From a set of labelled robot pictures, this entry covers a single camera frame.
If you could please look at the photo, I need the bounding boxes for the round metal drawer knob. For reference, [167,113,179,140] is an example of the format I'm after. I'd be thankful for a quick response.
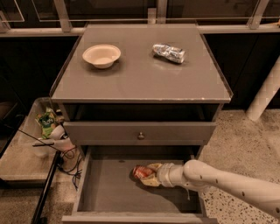
[137,132,145,140]

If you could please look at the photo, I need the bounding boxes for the white paper bowl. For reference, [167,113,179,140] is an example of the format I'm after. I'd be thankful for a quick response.
[82,45,121,69]

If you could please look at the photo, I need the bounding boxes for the green snack bag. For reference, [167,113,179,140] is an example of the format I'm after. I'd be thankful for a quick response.
[36,107,58,139]

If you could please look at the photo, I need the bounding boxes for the open grey middle drawer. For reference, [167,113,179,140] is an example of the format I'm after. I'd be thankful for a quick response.
[62,146,218,224]

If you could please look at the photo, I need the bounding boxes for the red coke can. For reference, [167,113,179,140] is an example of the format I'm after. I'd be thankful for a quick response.
[132,165,154,179]

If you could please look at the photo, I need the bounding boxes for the crumpled silver chip bag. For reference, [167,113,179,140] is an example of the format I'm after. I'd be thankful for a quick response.
[152,44,186,64]

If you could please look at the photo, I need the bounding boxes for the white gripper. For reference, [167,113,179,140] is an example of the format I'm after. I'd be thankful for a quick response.
[140,163,187,187]

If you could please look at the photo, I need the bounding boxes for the closed grey top drawer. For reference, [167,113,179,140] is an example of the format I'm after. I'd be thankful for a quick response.
[64,122,216,145]

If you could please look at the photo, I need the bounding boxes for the metal window railing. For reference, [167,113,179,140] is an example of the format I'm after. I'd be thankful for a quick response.
[0,0,280,37]

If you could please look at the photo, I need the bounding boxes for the black cables on floor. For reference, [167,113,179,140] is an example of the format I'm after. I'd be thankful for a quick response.
[56,145,84,191]

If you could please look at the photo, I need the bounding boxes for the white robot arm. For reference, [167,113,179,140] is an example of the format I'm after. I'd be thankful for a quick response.
[132,159,280,219]

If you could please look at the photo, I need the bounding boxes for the grey drawer cabinet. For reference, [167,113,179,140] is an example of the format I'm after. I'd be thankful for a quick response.
[52,24,232,156]

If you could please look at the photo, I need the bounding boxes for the white cup in bin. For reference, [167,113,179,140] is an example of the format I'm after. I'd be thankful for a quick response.
[50,125,65,140]

